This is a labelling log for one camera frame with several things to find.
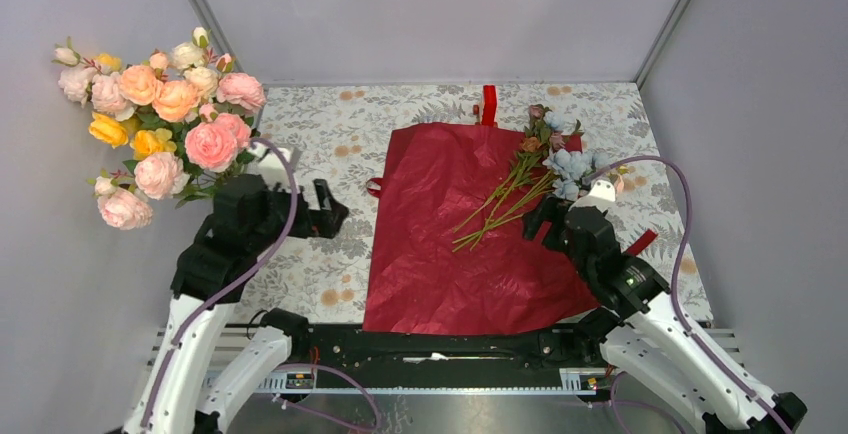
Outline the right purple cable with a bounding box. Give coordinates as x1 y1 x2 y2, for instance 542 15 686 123
582 155 796 434

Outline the pastel rose bunch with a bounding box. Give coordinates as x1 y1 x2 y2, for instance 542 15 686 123
53 26 267 230

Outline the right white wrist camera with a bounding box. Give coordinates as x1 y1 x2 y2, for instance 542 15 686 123
572 179 617 212

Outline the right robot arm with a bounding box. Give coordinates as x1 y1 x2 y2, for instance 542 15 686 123
522 195 807 433

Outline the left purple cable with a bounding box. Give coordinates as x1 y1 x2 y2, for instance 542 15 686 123
139 138 384 434

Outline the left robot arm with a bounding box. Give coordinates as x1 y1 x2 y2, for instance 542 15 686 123
121 174 349 433

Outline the slotted white cable duct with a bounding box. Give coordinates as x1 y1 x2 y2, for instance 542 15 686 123
198 369 614 398

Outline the floral patterned table mat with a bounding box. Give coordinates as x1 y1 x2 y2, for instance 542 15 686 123
233 83 683 323

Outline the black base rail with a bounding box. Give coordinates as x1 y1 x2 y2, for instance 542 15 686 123
282 323 614 388

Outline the brown and red wrapping paper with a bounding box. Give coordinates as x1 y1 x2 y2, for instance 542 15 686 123
363 123 598 335

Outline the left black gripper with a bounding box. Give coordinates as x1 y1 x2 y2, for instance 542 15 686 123
251 172 350 251

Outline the red toy block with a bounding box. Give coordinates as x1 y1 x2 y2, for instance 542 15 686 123
472 85 498 127

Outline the brown paper bouquet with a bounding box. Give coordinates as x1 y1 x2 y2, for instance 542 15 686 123
453 104 611 252

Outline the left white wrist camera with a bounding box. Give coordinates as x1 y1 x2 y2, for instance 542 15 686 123
252 145 301 189

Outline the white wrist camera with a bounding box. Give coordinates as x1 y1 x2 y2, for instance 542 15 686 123
572 179 617 212
252 145 301 189

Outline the purple cable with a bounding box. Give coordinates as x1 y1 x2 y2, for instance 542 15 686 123
582 155 796 434
139 138 384 434

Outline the pink rose stem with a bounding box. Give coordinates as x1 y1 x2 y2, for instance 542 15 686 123
184 112 251 173

